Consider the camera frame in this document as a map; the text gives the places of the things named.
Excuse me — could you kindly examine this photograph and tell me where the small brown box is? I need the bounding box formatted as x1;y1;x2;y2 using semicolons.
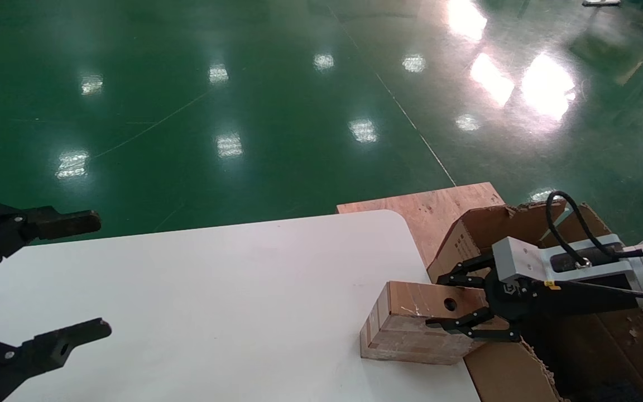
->
361;281;510;366

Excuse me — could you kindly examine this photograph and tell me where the black cable with yellow tag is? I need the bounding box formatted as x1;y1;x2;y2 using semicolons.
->
542;279;643;301

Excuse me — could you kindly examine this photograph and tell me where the big open cardboard box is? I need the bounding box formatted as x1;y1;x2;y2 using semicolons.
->
428;201;643;402

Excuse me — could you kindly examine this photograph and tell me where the wooden pallet board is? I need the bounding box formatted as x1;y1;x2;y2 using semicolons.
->
337;183;506;269

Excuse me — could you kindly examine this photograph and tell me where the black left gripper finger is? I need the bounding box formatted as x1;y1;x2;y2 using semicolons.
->
0;204;102;280
0;318;112;402

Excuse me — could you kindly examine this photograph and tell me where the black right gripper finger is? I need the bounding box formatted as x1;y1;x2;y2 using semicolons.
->
426;307;522;342
438;254;495;288

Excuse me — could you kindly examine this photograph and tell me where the black braided cable loop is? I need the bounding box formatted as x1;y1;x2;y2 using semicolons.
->
546;191;635;269

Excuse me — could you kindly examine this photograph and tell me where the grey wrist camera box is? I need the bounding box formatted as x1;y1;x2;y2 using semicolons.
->
492;234;643;284

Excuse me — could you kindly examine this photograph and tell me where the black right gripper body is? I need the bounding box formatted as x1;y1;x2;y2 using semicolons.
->
483;272;640;337

